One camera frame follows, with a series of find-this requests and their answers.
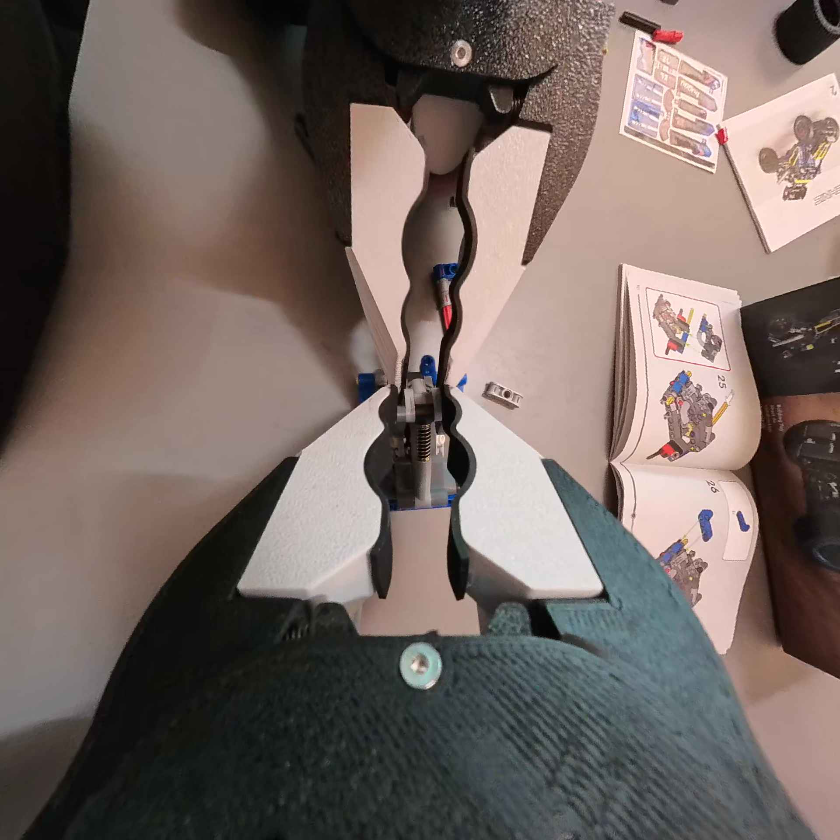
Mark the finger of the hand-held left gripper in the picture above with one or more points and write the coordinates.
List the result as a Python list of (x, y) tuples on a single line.
[(505, 210), (380, 197)]

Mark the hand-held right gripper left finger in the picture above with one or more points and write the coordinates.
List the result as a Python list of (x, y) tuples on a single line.
[(315, 525)]

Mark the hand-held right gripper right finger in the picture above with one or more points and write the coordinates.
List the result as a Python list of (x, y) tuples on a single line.
[(531, 525)]

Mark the grey and blue lego model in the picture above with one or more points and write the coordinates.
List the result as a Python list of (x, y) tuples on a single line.
[(420, 420)]

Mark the red lego axle piece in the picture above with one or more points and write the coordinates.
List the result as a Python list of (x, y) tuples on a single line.
[(446, 302)]

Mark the small grey lego connector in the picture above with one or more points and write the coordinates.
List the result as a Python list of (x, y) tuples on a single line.
[(504, 394)]

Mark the lego sticker sheet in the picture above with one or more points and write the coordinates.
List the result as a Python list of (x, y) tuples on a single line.
[(676, 98)]

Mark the open lego instruction booklet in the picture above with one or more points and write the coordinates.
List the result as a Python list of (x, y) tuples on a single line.
[(682, 328)]

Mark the lego set cardboard box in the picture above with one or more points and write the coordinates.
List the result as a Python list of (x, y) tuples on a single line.
[(800, 459)]

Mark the small white lego leaflet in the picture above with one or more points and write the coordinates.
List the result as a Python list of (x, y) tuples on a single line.
[(781, 164)]

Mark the black lego tire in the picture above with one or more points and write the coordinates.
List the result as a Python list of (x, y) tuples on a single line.
[(810, 33)]

